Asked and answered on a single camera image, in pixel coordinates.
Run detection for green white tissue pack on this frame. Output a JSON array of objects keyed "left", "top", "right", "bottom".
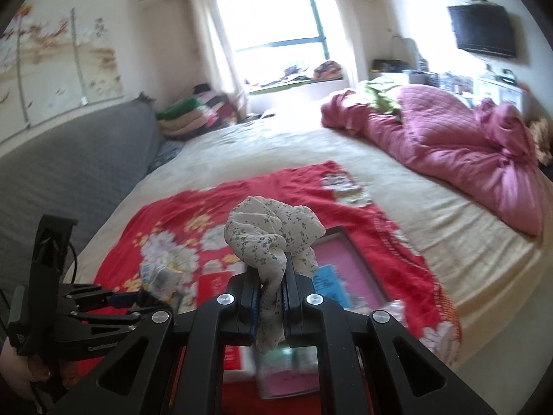
[{"left": 256, "top": 345, "right": 318, "bottom": 378}]

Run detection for white floral scrunchie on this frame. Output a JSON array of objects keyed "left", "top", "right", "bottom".
[{"left": 224, "top": 196, "right": 326, "bottom": 353}]

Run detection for person's left hand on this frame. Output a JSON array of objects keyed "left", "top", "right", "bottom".
[{"left": 0, "top": 339, "right": 51, "bottom": 400}]

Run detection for pink and blue book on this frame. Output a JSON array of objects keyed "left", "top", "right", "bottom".
[{"left": 255, "top": 228, "right": 389, "bottom": 399}]

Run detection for grey shallow box tray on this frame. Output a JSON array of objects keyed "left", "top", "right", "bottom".
[{"left": 312, "top": 227, "right": 389, "bottom": 315}]

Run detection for crumpled paper packets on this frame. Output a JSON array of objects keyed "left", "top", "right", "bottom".
[{"left": 140, "top": 262, "right": 182, "bottom": 303}]

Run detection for red floral cloth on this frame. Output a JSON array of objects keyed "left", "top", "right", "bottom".
[{"left": 77, "top": 161, "right": 461, "bottom": 365}]

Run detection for grey padded headboard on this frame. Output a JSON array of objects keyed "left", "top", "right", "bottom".
[{"left": 0, "top": 99, "right": 161, "bottom": 297}]

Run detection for patterned pillow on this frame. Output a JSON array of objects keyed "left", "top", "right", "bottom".
[{"left": 147, "top": 140, "right": 185, "bottom": 174}]

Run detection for cream bed sheet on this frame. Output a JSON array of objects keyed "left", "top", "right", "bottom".
[{"left": 64, "top": 107, "right": 553, "bottom": 372}]

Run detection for stack of folded blankets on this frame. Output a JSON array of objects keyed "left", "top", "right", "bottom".
[{"left": 156, "top": 83, "right": 239, "bottom": 141}]

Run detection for clothes on window sill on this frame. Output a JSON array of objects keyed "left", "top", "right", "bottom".
[{"left": 246, "top": 60, "right": 344, "bottom": 88}]

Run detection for pink quilted duvet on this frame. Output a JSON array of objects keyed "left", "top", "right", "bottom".
[{"left": 320, "top": 84, "right": 545, "bottom": 236}]

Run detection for window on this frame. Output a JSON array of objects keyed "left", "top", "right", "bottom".
[{"left": 216, "top": 0, "right": 330, "bottom": 89}]

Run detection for wall painting panels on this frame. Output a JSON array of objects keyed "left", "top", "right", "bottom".
[{"left": 1, "top": 2, "right": 124, "bottom": 141}]

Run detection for black wall television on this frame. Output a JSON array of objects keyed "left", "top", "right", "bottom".
[{"left": 448, "top": 4, "right": 517, "bottom": 59}]

